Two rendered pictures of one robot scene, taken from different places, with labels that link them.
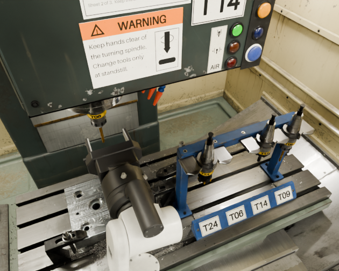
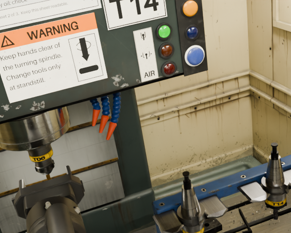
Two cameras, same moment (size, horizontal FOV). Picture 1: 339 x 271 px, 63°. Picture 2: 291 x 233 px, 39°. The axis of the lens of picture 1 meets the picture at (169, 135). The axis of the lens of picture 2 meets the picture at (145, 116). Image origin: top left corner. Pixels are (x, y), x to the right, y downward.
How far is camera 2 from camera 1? 24 cm
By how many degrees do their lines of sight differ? 20
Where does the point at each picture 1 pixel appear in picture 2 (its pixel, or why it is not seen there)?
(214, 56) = (145, 61)
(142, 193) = (59, 216)
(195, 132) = not seen: hidden behind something
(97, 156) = (26, 193)
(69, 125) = not seen: hidden behind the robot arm
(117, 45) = (29, 55)
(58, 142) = (17, 222)
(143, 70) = (63, 81)
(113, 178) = (37, 210)
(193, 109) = (211, 175)
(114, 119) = (90, 187)
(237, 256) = not seen: outside the picture
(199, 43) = (123, 48)
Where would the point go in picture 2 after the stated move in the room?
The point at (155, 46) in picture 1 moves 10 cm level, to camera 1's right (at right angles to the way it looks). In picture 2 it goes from (72, 54) to (136, 45)
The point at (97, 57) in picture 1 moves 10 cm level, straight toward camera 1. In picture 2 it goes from (9, 68) to (1, 92)
